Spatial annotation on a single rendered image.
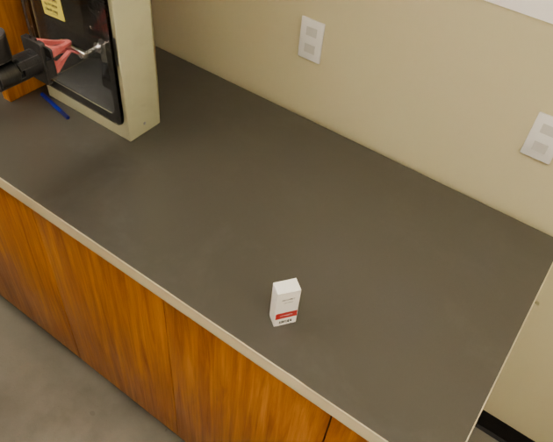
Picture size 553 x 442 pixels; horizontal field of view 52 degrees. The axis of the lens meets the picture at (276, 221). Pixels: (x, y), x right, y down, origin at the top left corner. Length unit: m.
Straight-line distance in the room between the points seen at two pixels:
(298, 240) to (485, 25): 0.62
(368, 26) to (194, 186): 0.58
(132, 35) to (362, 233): 0.71
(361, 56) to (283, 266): 0.59
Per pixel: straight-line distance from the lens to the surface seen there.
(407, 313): 1.24
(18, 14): 1.71
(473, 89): 1.44
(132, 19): 1.42
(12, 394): 2.26
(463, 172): 1.55
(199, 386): 1.54
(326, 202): 1.41
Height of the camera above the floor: 1.91
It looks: 46 degrees down
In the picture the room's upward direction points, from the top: 6 degrees clockwise
